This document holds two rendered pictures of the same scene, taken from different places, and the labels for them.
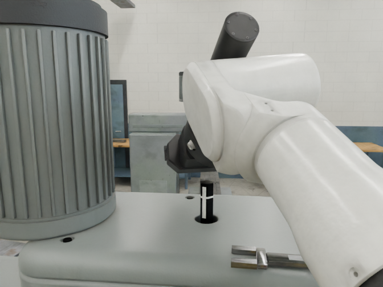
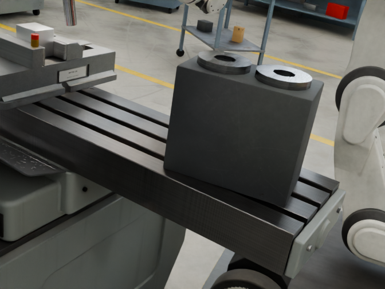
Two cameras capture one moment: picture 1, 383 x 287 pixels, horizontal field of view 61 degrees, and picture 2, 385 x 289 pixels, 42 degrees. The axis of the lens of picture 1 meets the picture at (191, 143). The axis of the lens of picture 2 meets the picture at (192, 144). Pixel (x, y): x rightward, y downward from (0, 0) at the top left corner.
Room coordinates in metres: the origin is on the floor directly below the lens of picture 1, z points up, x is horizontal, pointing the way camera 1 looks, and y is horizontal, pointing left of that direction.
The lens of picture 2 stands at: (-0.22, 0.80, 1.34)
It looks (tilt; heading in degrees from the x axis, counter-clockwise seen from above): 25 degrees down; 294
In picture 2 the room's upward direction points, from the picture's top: 9 degrees clockwise
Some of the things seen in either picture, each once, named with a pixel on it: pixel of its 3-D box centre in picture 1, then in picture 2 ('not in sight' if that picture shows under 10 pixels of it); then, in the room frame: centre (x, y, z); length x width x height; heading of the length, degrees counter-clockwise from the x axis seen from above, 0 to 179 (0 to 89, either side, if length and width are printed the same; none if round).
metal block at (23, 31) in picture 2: not in sight; (35, 40); (0.55, -0.03, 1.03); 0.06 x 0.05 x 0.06; 174
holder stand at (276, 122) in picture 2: not in sight; (242, 122); (0.03, 0.04, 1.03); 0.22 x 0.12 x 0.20; 5
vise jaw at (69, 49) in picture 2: not in sight; (54, 44); (0.54, -0.09, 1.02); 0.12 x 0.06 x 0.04; 174
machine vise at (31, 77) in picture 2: not in sight; (44, 60); (0.55, -0.06, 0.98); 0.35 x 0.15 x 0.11; 84
